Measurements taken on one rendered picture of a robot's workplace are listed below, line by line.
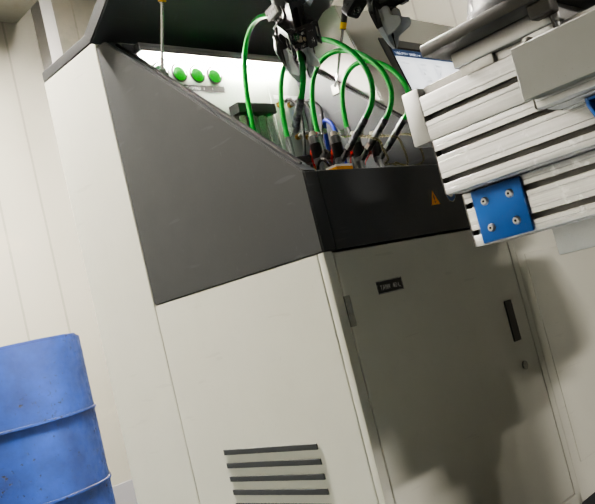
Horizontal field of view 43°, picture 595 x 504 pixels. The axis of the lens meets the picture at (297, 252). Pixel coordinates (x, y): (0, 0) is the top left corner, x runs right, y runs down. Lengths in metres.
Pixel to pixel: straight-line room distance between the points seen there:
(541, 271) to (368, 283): 0.70
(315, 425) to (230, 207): 0.48
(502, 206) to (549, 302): 0.90
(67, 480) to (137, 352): 0.91
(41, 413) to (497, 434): 1.57
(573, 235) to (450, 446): 0.57
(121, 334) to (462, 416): 0.88
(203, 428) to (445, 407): 0.56
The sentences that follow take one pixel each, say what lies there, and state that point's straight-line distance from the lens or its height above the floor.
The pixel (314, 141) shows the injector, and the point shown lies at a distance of 1.89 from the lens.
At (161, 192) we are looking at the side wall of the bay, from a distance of 1.79.
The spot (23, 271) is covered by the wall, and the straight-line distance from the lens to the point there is 3.68.
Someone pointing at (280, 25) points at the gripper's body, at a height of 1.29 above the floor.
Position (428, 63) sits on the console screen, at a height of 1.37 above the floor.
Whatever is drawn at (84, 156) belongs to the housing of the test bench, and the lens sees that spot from 2.07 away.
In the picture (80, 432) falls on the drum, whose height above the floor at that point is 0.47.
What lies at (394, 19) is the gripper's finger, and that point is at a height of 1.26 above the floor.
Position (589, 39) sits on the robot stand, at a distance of 0.98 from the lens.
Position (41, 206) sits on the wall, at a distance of 3.80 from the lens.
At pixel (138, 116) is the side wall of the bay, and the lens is 1.86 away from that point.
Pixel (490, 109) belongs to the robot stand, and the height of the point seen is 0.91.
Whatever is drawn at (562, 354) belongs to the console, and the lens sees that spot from 2.09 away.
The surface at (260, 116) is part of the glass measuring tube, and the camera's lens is 2.17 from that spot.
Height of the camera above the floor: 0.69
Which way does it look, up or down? 5 degrees up
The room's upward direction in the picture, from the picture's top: 14 degrees counter-clockwise
